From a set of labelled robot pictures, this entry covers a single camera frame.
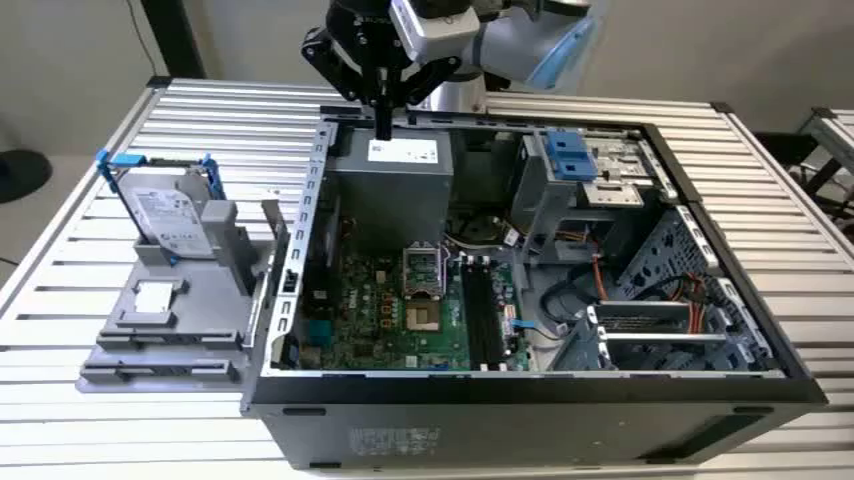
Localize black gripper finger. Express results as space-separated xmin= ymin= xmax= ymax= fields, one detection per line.
xmin=385 ymin=56 xmax=464 ymax=141
xmin=299 ymin=28 xmax=388 ymax=141

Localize dark RAM stick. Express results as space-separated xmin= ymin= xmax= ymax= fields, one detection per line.
xmin=131 ymin=337 xmax=237 ymax=347
xmin=114 ymin=366 xmax=234 ymax=376

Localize black RAM slot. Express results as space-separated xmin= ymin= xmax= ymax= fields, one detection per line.
xmin=460 ymin=254 xmax=484 ymax=372
xmin=468 ymin=254 xmax=493 ymax=372
xmin=484 ymin=254 xmax=510 ymax=372
xmin=476 ymin=254 xmax=501 ymax=372

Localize grey power supply unit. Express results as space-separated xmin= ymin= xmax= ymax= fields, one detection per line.
xmin=325 ymin=127 xmax=457 ymax=256

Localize blue drive latch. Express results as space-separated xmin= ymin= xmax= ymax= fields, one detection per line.
xmin=545 ymin=130 xmax=600 ymax=182

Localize grey metal drive cage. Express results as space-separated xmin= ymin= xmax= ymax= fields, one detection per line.
xmin=513 ymin=130 xmax=662 ymax=264

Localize metal socket cover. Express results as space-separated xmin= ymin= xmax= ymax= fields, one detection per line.
xmin=402 ymin=242 xmax=448 ymax=300

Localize hard disk in blue carrier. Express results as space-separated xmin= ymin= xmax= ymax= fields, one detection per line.
xmin=97 ymin=148 xmax=221 ymax=264

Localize thin locking lever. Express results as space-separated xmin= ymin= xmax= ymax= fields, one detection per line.
xmin=437 ymin=248 xmax=464 ymax=297

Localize CPU socket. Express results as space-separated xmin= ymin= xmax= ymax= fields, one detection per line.
xmin=405 ymin=297 xmax=448 ymax=332

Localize green motherboard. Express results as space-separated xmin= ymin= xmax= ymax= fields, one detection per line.
xmin=297 ymin=249 xmax=536 ymax=372

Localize black round stand base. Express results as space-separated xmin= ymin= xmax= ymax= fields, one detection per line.
xmin=0 ymin=148 xmax=54 ymax=204

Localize grey parts rack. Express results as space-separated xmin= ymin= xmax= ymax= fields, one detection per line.
xmin=75 ymin=199 xmax=283 ymax=397

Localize silver CPU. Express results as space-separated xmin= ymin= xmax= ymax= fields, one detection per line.
xmin=133 ymin=282 xmax=177 ymax=311

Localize black chair base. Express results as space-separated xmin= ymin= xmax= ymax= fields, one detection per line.
xmin=754 ymin=131 xmax=854 ymax=221

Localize metal disk bay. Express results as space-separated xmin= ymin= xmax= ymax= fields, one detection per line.
xmin=585 ymin=299 xmax=733 ymax=372

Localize black open PC case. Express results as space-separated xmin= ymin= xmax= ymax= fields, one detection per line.
xmin=238 ymin=104 xmax=829 ymax=471

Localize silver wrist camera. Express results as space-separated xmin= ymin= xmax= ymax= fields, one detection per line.
xmin=389 ymin=0 xmax=482 ymax=65

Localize black upright post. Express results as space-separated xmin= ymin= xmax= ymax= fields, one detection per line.
xmin=138 ymin=0 xmax=206 ymax=80

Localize graphics card with metal bracket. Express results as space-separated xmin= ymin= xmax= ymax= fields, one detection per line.
xmin=243 ymin=198 xmax=297 ymax=351

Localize orange data wire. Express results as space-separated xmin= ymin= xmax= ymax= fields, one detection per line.
xmin=590 ymin=253 xmax=610 ymax=302

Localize black looped wire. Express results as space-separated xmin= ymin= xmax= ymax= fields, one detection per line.
xmin=538 ymin=278 xmax=597 ymax=327

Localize red yellow power wires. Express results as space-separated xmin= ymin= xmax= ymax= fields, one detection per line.
xmin=666 ymin=272 xmax=710 ymax=335

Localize aluminium frame table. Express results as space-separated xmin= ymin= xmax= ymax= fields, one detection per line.
xmin=797 ymin=106 xmax=854 ymax=176

